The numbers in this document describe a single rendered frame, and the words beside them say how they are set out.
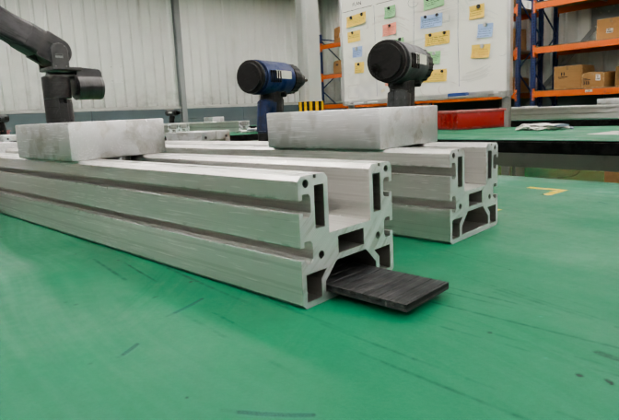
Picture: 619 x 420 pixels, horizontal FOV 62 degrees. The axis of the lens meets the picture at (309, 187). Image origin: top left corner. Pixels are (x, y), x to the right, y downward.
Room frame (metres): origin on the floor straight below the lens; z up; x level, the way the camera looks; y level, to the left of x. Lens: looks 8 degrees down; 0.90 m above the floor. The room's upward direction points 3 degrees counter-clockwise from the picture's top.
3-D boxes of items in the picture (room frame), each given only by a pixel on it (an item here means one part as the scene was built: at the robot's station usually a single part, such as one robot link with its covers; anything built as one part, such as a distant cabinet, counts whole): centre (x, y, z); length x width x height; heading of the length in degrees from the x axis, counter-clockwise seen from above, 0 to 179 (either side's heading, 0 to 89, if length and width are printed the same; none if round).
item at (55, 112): (1.16, 0.55, 0.92); 0.10 x 0.07 x 0.07; 136
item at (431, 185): (0.76, 0.13, 0.82); 0.80 x 0.10 x 0.09; 46
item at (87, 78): (1.19, 0.52, 1.02); 0.12 x 0.09 x 0.12; 136
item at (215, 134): (1.09, 0.24, 0.83); 0.11 x 0.10 x 0.10; 149
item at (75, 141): (0.62, 0.26, 0.87); 0.16 x 0.11 x 0.07; 46
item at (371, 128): (0.59, -0.05, 0.87); 0.16 x 0.11 x 0.07; 46
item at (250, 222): (0.62, 0.26, 0.82); 0.80 x 0.10 x 0.09; 46
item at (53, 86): (1.16, 0.54, 0.98); 0.07 x 0.06 x 0.07; 136
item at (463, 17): (3.83, -0.83, 0.97); 1.50 x 0.50 x 1.95; 40
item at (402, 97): (0.80, -0.16, 0.89); 0.20 x 0.08 x 0.22; 150
